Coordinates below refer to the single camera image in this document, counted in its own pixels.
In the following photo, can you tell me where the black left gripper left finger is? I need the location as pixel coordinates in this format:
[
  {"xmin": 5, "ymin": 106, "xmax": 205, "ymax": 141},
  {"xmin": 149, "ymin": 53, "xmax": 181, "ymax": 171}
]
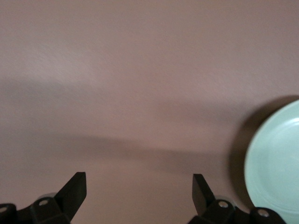
[{"xmin": 30, "ymin": 172, "xmax": 87, "ymax": 224}]

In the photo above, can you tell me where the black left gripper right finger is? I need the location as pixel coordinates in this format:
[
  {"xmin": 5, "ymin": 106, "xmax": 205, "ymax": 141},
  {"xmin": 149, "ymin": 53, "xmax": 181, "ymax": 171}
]
[{"xmin": 191, "ymin": 174, "xmax": 236, "ymax": 224}]

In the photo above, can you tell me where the pale green round plate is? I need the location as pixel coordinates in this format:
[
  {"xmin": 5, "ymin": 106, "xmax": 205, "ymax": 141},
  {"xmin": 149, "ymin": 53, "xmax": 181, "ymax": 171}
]
[{"xmin": 244, "ymin": 99, "xmax": 299, "ymax": 224}]

